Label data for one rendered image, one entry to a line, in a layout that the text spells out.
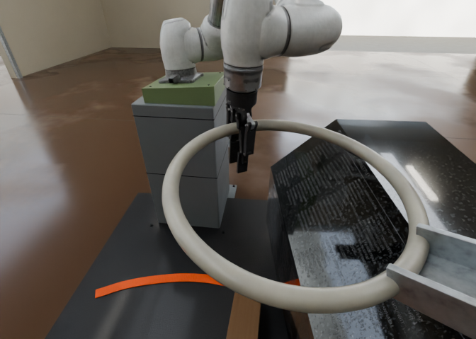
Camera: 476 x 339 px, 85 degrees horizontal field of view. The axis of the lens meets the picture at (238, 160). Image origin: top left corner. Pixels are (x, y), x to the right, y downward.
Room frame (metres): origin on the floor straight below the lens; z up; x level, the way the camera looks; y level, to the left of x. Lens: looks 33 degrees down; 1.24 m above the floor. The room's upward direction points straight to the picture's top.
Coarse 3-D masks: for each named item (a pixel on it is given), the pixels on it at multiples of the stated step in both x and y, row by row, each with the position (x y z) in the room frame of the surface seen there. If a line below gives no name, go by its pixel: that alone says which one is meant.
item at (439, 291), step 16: (432, 240) 0.27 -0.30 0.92; (448, 240) 0.26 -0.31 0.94; (464, 240) 0.25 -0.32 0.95; (432, 256) 0.26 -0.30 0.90; (448, 256) 0.25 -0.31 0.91; (464, 256) 0.24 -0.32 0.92; (400, 272) 0.20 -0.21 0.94; (432, 272) 0.23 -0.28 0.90; (448, 272) 0.23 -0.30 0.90; (464, 272) 0.22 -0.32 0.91; (400, 288) 0.20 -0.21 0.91; (416, 288) 0.19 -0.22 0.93; (432, 288) 0.18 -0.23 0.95; (448, 288) 0.18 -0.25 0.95; (464, 288) 0.20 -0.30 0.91; (416, 304) 0.18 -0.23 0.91; (432, 304) 0.17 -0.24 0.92; (448, 304) 0.16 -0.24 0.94; (464, 304) 0.16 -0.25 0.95; (448, 320) 0.16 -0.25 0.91; (464, 320) 0.15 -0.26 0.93
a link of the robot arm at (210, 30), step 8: (216, 0) 1.24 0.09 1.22; (216, 8) 1.26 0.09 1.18; (208, 16) 1.36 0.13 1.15; (216, 16) 1.28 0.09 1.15; (208, 24) 1.32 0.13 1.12; (216, 24) 1.30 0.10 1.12; (200, 32) 1.36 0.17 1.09; (208, 32) 1.32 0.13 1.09; (216, 32) 1.31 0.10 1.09; (200, 40) 1.33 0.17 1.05; (208, 40) 1.32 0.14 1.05; (216, 40) 1.32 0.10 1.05; (208, 48) 1.34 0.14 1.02; (216, 48) 1.34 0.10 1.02; (208, 56) 1.35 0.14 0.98; (216, 56) 1.36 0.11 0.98
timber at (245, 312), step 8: (240, 296) 0.63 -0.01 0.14; (232, 304) 0.60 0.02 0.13; (240, 304) 0.60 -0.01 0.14; (248, 304) 0.60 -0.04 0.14; (256, 304) 0.60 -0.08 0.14; (232, 312) 0.56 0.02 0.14; (240, 312) 0.56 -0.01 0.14; (248, 312) 0.56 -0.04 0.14; (256, 312) 0.56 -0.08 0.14; (232, 320) 0.53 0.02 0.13; (240, 320) 0.53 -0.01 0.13; (248, 320) 0.53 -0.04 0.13; (256, 320) 0.53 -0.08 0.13; (232, 328) 0.50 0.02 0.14; (240, 328) 0.50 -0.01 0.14; (248, 328) 0.50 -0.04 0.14; (256, 328) 0.50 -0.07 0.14; (232, 336) 0.48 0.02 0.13; (240, 336) 0.48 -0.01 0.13; (248, 336) 0.48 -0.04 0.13; (256, 336) 0.48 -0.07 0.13
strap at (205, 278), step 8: (128, 280) 0.78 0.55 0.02; (136, 280) 0.78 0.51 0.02; (144, 280) 0.78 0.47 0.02; (152, 280) 0.78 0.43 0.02; (160, 280) 0.78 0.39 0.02; (168, 280) 0.78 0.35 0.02; (176, 280) 0.78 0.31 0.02; (184, 280) 0.78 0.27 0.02; (192, 280) 0.78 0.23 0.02; (200, 280) 0.78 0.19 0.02; (208, 280) 0.78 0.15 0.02; (104, 288) 0.74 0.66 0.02; (112, 288) 0.74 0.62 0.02; (120, 288) 0.74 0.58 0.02; (96, 296) 0.70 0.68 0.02
